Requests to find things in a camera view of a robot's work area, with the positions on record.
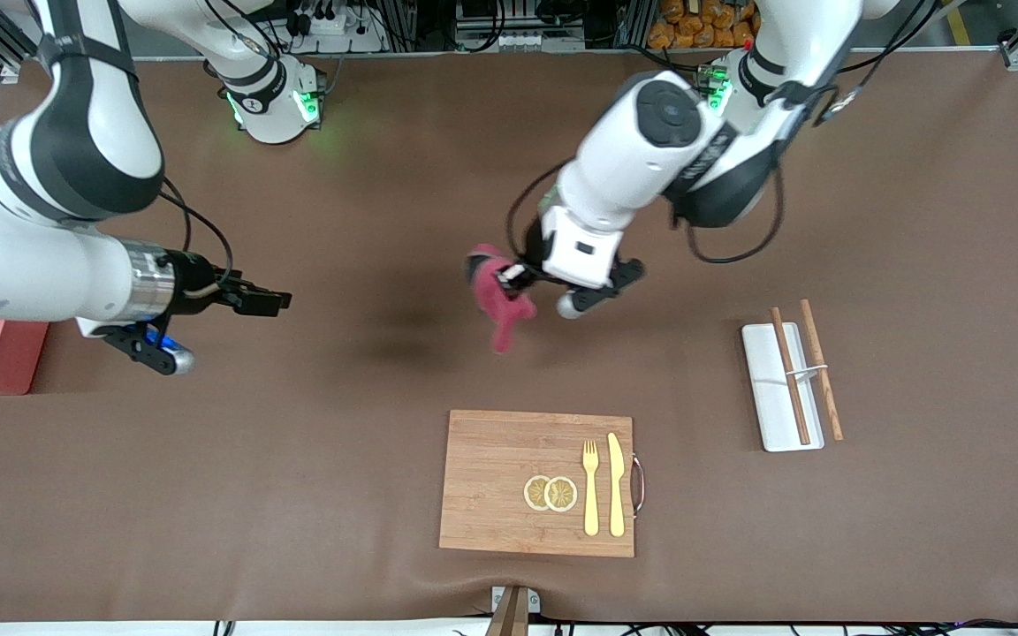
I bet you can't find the white rectangular tray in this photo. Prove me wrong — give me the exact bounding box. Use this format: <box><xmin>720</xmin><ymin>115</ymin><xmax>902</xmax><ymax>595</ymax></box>
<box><xmin>741</xmin><ymin>322</ymin><xmax>826</xmax><ymax>453</ymax></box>

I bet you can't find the yellow knife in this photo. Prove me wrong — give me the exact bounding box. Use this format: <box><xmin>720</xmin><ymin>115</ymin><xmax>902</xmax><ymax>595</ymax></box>
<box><xmin>607</xmin><ymin>432</ymin><xmax>627</xmax><ymax>538</ymax></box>

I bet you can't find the grey camera stand bracket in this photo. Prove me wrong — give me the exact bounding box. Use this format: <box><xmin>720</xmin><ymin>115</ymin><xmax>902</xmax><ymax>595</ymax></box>
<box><xmin>484</xmin><ymin>586</ymin><xmax>542</xmax><ymax>636</ymax></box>

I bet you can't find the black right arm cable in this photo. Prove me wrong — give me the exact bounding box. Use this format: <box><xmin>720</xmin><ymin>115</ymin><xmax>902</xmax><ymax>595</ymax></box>
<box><xmin>160</xmin><ymin>177</ymin><xmax>236</xmax><ymax>288</ymax></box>

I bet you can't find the white power strip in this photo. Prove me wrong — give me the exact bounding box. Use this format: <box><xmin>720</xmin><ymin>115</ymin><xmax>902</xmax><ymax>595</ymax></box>
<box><xmin>284</xmin><ymin>7</ymin><xmax>386</xmax><ymax>54</ymax></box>

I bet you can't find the bamboo cutting board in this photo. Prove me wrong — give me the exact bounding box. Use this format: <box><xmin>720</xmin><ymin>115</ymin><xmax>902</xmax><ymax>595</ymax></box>
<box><xmin>438</xmin><ymin>409</ymin><xmax>636</xmax><ymax>558</ymax></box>

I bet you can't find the red cloth with black trim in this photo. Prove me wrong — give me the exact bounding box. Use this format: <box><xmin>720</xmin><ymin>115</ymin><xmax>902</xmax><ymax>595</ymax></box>
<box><xmin>465</xmin><ymin>244</ymin><xmax>538</xmax><ymax>354</ymax></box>

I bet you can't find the brown wooden chopstick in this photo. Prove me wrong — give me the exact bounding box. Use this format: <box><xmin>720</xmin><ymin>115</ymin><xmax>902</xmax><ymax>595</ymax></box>
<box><xmin>797</xmin><ymin>300</ymin><xmax>846</xmax><ymax>441</ymax></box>
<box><xmin>771</xmin><ymin>307</ymin><xmax>812</xmax><ymax>445</ymax></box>

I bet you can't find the yellow fork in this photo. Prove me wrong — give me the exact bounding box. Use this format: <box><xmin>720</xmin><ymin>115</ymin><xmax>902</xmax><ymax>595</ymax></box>
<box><xmin>581</xmin><ymin>439</ymin><xmax>601</xmax><ymax>537</ymax></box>

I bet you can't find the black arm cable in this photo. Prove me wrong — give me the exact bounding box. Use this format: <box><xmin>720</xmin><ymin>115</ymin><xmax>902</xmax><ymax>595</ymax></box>
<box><xmin>160</xmin><ymin>177</ymin><xmax>236</xmax><ymax>288</ymax></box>
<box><xmin>505</xmin><ymin>0</ymin><xmax>947</xmax><ymax>266</ymax></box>

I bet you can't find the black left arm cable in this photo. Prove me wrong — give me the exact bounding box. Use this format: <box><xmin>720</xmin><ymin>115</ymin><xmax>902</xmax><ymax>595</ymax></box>
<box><xmin>505</xmin><ymin>0</ymin><xmax>947</xmax><ymax>266</ymax></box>

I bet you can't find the orange snack bags pile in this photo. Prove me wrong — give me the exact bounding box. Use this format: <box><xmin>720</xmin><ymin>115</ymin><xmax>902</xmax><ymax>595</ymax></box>
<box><xmin>648</xmin><ymin>0</ymin><xmax>757</xmax><ymax>49</ymax></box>

